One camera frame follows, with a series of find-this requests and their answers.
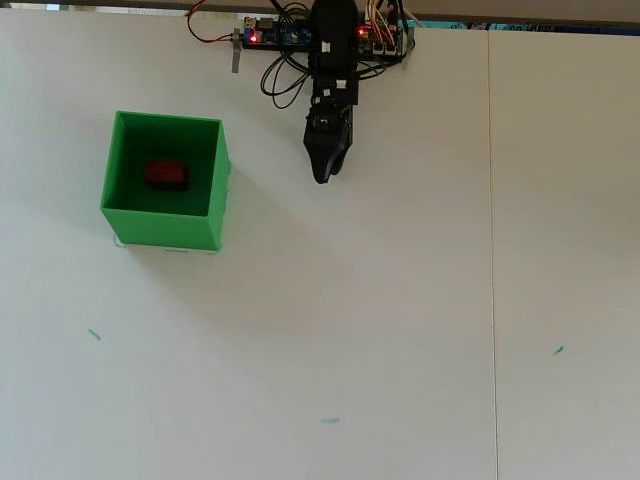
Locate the blue circuit board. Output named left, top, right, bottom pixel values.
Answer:
left=243, top=15, right=314, bottom=46

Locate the thin red wire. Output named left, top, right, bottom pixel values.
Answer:
left=185, top=0, right=237, bottom=46

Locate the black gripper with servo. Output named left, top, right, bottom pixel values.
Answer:
left=302, top=103, right=357, bottom=185

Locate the coloured jumper wire bundle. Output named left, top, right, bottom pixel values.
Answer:
left=365, top=0, right=417, bottom=52

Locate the red rectangular block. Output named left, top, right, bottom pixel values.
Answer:
left=143, top=159, right=192, bottom=192

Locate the green square plastic bin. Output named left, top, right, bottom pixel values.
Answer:
left=98, top=110, right=233, bottom=251

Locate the small motor driver board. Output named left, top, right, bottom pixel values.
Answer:
left=356, top=22, right=405, bottom=57

